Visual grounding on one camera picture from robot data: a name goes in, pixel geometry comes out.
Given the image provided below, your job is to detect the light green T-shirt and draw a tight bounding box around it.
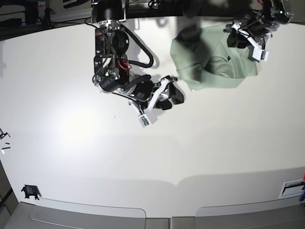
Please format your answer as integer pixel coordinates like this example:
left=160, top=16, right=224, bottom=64
left=170, top=24, right=258, bottom=91

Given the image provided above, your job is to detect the black clamp bracket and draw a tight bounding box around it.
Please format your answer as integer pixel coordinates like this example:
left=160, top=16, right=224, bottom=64
left=21, top=185, right=41, bottom=200

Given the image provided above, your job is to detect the small black metal bracket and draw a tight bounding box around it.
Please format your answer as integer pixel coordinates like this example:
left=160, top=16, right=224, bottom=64
left=0, top=129, right=10, bottom=140

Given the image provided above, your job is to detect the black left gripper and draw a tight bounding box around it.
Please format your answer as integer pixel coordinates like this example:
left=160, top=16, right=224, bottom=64
left=224, top=14, right=278, bottom=49

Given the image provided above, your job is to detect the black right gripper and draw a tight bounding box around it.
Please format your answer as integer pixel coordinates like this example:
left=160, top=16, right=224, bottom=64
left=127, top=75, right=184, bottom=116

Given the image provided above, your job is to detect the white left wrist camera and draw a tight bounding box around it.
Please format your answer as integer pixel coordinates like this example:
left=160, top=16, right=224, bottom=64
left=252, top=48, right=269, bottom=62

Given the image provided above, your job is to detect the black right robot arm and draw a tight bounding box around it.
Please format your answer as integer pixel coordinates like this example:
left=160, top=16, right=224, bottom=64
left=90, top=0, right=184, bottom=117

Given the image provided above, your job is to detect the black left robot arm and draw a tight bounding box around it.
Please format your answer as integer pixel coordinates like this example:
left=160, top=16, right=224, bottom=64
left=224, top=0, right=293, bottom=49

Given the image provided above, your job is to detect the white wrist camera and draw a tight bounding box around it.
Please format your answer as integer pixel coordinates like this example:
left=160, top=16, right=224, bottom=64
left=137, top=113, right=157, bottom=127
left=252, top=48, right=269, bottom=62

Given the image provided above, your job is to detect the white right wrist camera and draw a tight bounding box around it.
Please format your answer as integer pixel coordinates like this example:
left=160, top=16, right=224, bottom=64
left=137, top=113, right=157, bottom=127

